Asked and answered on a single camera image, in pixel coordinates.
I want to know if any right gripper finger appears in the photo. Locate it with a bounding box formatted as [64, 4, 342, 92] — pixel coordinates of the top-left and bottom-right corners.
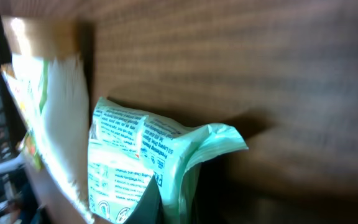
[124, 176, 163, 224]

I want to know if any teal snack packet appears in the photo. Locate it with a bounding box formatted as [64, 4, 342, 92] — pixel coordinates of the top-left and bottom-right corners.
[88, 98, 247, 223]

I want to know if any white tube gold cap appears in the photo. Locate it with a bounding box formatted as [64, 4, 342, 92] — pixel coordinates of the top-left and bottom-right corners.
[2, 16, 94, 223]

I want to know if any green juice carton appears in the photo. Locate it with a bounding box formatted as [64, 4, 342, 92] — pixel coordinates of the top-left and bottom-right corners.
[1, 63, 48, 171]

